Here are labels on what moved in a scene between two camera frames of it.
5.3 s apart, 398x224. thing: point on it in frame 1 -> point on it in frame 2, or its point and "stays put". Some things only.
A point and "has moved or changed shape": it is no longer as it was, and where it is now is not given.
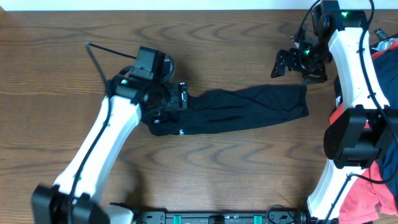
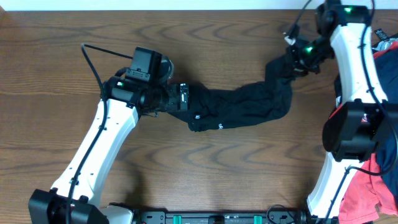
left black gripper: [180, 100] stays put
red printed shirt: [368, 198] stays put
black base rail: [169, 216] stays put
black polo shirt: [211, 109] has moved or changed shape
